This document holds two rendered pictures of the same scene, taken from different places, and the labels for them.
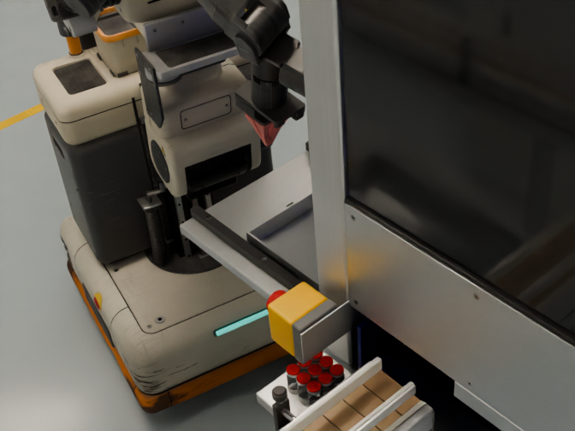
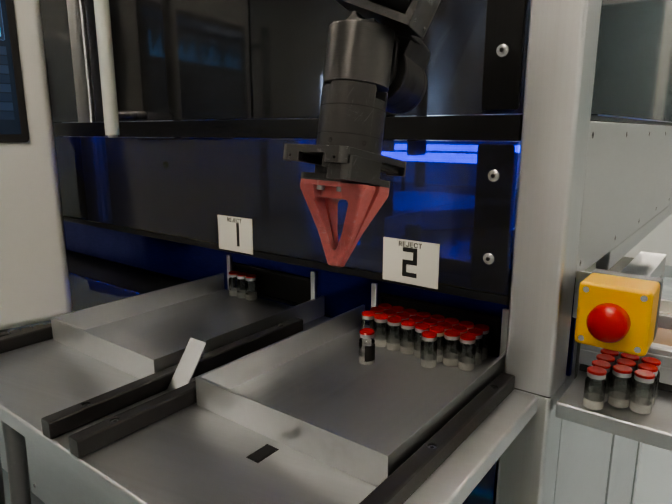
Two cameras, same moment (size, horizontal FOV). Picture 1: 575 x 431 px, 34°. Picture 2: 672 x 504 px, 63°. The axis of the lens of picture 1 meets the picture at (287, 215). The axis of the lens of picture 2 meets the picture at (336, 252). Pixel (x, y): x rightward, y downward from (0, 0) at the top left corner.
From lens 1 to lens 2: 1.66 m
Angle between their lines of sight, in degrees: 93
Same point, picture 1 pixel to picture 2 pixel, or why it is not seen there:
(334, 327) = not seen: hidden behind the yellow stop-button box
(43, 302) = not seen: outside the picture
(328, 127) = (596, 17)
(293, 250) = (382, 439)
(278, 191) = (209, 477)
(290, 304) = (632, 283)
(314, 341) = not seen: hidden behind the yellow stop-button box
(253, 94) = (373, 132)
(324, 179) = (585, 100)
